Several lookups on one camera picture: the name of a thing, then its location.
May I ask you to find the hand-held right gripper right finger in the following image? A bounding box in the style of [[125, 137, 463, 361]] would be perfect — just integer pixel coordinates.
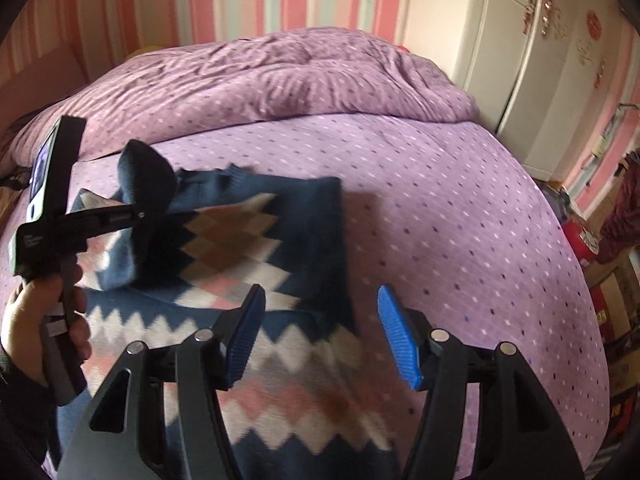
[[377, 285, 586, 480]]

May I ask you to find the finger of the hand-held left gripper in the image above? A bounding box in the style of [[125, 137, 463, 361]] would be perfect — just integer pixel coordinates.
[[62, 203, 194, 257]]

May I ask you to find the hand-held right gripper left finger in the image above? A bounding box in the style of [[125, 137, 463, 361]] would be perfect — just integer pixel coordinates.
[[57, 284, 266, 480]]

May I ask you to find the navy argyle knit sweater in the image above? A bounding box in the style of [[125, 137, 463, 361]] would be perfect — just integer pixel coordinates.
[[56, 140, 403, 480]]

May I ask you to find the person's left forearm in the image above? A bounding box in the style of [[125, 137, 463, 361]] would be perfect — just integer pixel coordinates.
[[0, 347, 63, 466]]

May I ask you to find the person's left hand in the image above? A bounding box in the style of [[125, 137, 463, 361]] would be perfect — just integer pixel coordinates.
[[0, 261, 94, 387]]

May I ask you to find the purple dotted bed sheet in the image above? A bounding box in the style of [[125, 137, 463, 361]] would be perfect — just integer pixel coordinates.
[[0, 110, 612, 480]]

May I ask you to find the red container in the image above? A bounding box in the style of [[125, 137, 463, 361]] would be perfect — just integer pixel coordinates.
[[561, 214, 601, 267]]

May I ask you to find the cardboard box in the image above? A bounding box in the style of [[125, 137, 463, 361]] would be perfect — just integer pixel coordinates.
[[584, 250, 640, 413]]

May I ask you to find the purple dotted quilt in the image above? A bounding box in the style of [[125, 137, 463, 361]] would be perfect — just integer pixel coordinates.
[[7, 27, 482, 173]]

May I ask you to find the maroon hanging garment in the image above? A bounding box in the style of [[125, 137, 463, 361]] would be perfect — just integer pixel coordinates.
[[599, 149, 640, 263]]

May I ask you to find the white ornate wardrobe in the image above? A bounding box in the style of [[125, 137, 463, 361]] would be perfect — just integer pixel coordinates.
[[459, 0, 640, 183]]

